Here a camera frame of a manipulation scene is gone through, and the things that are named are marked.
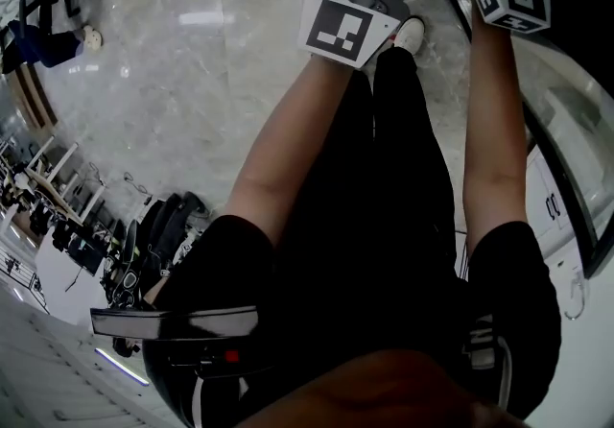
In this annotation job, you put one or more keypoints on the glowing light strip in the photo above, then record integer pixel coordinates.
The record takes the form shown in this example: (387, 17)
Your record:
(122, 367)

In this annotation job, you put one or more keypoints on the wooden desk white legs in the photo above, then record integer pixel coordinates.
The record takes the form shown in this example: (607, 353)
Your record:
(53, 191)

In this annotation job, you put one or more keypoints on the person's face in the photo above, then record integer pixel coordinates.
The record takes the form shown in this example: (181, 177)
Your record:
(384, 397)

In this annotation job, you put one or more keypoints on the white cabinet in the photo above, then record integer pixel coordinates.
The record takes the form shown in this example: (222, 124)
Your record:
(595, 368)

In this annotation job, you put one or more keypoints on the wooden platform step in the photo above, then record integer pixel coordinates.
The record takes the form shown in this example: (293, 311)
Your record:
(36, 95)

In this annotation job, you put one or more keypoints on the person's black shirt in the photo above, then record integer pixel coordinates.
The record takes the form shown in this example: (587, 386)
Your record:
(360, 272)

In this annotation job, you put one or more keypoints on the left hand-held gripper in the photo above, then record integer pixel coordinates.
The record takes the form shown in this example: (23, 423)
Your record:
(340, 28)

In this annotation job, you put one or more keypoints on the black glass-door fridge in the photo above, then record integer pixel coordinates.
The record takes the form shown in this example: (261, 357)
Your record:
(566, 138)

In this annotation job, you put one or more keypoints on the black chest-mounted device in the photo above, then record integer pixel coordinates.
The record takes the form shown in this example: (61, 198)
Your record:
(192, 323)

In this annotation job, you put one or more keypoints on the person's right forearm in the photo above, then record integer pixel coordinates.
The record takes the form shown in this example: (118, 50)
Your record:
(494, 95)

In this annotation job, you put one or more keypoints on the person's black trousers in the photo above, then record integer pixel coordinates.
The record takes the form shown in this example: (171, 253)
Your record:
(412, 128)

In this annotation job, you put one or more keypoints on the person's left forearm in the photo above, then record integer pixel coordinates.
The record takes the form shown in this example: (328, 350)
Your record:
(297, 128)

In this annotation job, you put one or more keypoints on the person's white shoe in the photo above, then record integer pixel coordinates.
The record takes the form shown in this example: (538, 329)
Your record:
(410, 35)

